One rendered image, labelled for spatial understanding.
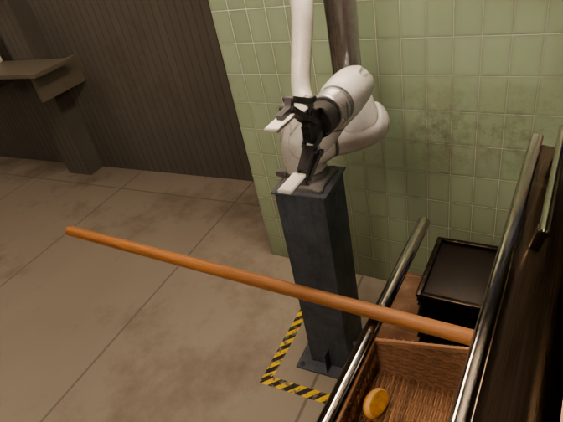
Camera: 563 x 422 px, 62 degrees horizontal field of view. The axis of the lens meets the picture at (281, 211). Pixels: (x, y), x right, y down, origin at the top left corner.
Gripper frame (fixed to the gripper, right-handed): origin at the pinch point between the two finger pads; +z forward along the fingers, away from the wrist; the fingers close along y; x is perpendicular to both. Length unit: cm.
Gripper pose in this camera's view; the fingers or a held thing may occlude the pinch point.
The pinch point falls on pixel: (280, 160)
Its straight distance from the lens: 91.5
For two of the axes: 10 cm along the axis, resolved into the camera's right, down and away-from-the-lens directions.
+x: -8.6, -1.5, 4.9
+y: 1.8, 8.1, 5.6
